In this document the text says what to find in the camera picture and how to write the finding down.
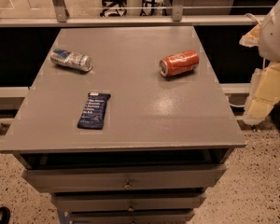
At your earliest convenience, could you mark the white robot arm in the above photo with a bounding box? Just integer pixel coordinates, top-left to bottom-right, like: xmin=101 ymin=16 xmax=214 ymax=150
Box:
xmin=259 ymin=0 xmax=280 ymax=62

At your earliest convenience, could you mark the red coke can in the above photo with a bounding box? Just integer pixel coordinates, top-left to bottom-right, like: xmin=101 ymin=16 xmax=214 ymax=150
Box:
xmin=160 ymin=50 xmax=199 ymax=77

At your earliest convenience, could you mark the silver blue energy drink can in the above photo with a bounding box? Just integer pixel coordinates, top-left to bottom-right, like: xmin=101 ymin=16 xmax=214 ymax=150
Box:
xmin=50 ymin=49 xmax=92 ymax=72

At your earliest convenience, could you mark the grey drawer cabinet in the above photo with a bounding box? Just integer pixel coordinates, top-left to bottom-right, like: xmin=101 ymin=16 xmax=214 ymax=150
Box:
xmin=0 ymin=26 xmax=247 ymax=224

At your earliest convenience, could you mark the dark blue snack bar wrapper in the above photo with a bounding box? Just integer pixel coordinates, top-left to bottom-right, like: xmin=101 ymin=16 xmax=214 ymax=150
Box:
xmin=77 ymin=92 xmax=111 ymax=130

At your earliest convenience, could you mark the top grey drawer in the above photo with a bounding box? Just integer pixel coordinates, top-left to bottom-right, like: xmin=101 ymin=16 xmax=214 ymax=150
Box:
xmin=22 ymin=164 xmax=226 ymax=193

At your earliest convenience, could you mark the grey drawer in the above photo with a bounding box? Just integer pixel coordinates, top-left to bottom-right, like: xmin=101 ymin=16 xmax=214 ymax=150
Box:
xmin=22 ymin=164 xmax=226 ymax=193
xmin=51 ymin=191 xmax=206 ymax=212
xmin=69 ymin=209 xmax=194 ymax=224

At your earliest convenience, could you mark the middle grey drawer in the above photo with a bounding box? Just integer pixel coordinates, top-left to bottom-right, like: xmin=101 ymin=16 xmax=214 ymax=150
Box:
xmin=51 ymin=191 xmax=206 ymax=212

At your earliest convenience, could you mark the bottom grey drawer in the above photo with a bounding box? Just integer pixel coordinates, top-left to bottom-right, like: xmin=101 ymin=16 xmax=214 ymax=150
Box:
xmin=69 ymin=209 xmax=194 ymax=224

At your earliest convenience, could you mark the black office chair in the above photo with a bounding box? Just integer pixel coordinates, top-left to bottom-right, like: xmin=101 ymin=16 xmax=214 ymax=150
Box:
xmin=100 ymin=0 xmax=126 ymax=17

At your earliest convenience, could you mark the grey metal railing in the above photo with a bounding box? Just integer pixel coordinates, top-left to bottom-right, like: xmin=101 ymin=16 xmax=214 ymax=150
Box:
xmin=0 ymin=0 xmax=276 ymax=28

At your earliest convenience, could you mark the black shoe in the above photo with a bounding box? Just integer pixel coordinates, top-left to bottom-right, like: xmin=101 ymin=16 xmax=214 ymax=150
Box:
xmin=0 ymin=206 xmax=10 ymax=224

